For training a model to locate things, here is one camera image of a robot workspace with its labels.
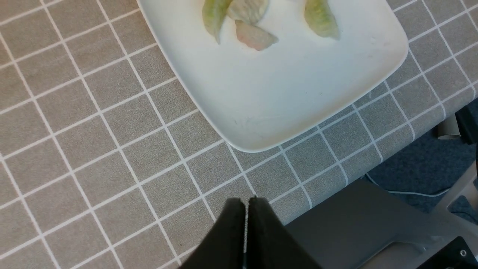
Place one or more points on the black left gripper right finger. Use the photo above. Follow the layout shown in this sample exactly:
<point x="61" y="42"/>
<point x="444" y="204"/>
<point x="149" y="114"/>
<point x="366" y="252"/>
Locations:
<point x="269" y="245"/>

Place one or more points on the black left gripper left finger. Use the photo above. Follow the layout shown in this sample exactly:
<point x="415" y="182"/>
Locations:
<point x="223" y="246"/>

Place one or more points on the white dumpling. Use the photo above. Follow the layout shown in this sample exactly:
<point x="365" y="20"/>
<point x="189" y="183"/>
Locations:
<point x="248" y="11"/>

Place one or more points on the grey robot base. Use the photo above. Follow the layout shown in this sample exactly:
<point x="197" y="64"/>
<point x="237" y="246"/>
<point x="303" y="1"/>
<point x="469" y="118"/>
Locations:
<point x="364" y="227"/>

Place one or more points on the white square plate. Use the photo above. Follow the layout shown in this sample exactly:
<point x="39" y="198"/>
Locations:
<point x="257" y="100"/>

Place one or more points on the pink dumpling on plate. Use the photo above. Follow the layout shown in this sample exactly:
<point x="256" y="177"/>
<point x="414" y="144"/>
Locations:
<point x="253" y="36"/>

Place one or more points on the green dumpling on plate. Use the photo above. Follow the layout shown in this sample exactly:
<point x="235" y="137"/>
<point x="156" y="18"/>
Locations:
<point x="320" y="19"/>
<point x="213" y="16"/>

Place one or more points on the grey checkered tablecloth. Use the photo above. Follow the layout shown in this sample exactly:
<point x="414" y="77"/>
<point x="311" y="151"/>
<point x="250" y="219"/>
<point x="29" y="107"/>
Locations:
<point x="106" y="163"/>

